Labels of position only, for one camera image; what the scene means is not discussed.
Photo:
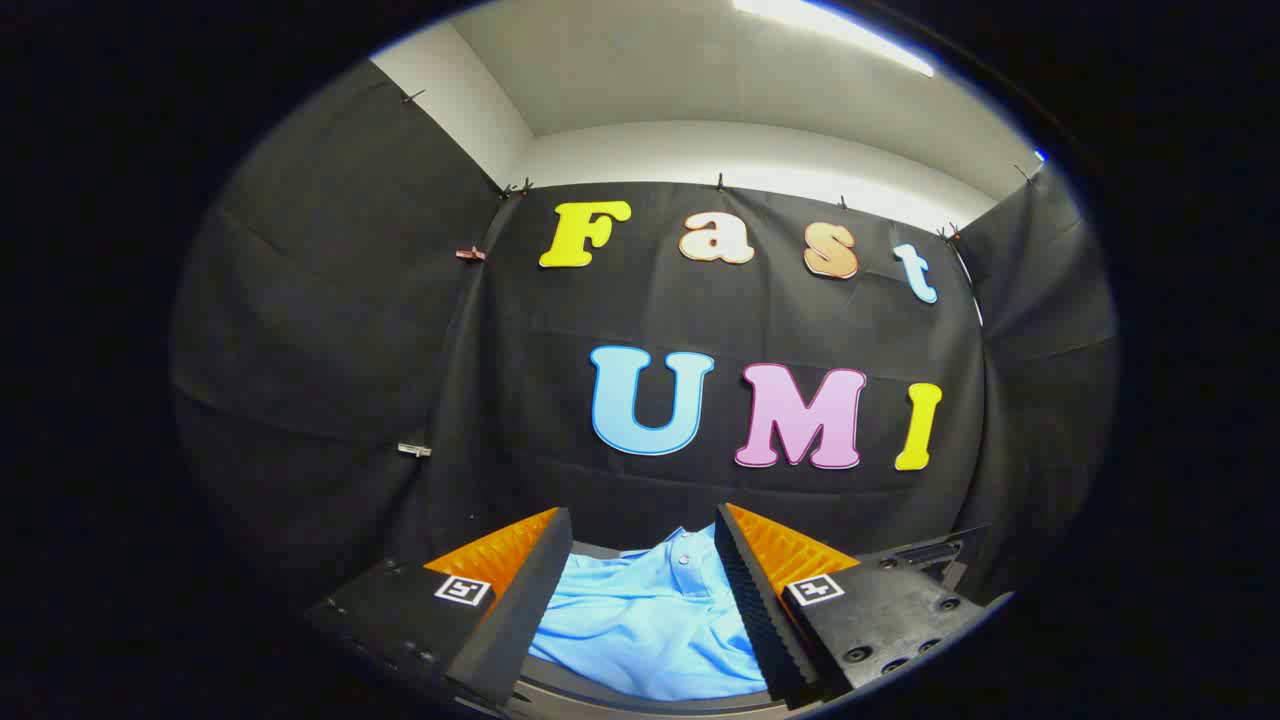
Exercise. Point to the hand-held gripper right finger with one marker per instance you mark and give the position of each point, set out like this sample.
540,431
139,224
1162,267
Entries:
765,620

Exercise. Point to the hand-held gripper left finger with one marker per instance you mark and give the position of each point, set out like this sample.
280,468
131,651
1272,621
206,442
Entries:
520,610

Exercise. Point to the light blue polo shirt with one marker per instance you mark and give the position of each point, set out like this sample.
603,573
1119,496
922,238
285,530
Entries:
640,620

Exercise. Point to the silver clip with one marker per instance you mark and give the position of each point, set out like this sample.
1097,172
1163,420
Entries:
413,450

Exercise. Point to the black backdrop cloth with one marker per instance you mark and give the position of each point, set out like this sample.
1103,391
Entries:
750,320

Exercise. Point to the pink clip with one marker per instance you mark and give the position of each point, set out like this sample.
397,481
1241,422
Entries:
470,254

